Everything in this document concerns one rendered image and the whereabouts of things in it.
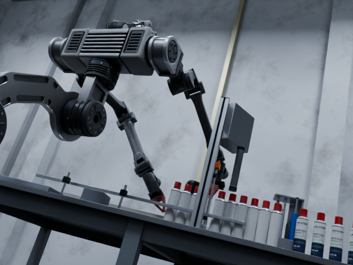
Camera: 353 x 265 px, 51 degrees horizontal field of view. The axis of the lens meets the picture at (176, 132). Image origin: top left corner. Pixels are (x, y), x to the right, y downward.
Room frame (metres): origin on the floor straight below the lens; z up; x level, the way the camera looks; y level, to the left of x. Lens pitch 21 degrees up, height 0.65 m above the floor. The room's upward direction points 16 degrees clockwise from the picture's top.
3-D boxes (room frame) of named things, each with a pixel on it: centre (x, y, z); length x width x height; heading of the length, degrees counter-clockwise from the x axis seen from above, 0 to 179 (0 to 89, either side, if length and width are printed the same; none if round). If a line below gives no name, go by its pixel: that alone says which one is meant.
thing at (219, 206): (1.72, -0.29, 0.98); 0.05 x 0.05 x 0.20
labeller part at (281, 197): (1.73, -0.61, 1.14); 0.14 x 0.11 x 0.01; 76
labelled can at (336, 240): (1.59, -0.80, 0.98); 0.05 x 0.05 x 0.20
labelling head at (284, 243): (1.73, -0.61, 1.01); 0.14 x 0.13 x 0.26; 76
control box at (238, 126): (1.63, -0.26, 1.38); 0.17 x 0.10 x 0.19; 131
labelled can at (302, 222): (1.62, -0.65, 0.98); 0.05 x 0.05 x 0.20
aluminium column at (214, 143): (1.59, -0.18, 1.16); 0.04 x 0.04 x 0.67; 76
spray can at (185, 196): (1.76, -0.13, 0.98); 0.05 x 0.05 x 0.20
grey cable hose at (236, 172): (1.61, -0.31, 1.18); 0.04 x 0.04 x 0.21
